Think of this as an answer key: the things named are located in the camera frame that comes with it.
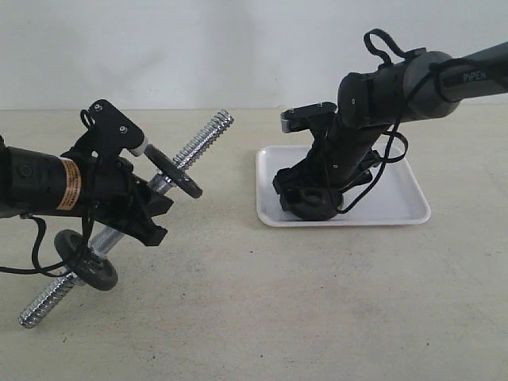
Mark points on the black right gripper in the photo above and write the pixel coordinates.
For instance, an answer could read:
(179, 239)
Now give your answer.
(340, 160)

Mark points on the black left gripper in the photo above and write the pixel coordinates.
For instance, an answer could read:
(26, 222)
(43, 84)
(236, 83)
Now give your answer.
(127, 203)

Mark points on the black weight plate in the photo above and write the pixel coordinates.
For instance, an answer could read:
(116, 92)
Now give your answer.
(315, 205)
(96, 272)

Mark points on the chrome dumbbell bar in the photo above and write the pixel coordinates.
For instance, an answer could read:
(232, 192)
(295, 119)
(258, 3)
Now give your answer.
(104, 241)

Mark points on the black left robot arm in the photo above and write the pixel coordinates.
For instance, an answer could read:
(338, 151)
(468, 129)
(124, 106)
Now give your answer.
(90, 179)

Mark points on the white plastic tray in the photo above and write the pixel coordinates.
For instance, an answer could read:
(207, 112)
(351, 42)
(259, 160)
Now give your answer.
(396, 199)

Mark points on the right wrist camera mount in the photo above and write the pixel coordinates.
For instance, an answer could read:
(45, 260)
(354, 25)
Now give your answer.
(314, 117)

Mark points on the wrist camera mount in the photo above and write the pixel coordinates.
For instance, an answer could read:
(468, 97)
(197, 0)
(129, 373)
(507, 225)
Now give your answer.
(112, 132)
(314, 117)

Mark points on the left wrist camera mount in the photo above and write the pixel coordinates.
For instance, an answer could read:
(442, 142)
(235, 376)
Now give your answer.
(112, 132)

